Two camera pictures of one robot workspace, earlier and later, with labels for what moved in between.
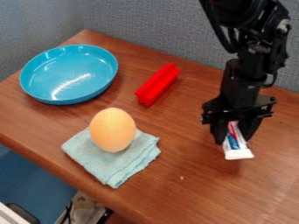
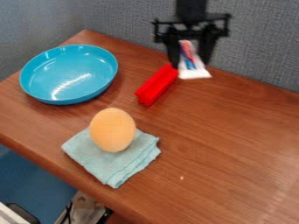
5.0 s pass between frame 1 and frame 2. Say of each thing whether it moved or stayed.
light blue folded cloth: stayed
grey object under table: stayed
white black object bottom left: stayed
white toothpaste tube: moved
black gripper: moved
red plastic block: stayed
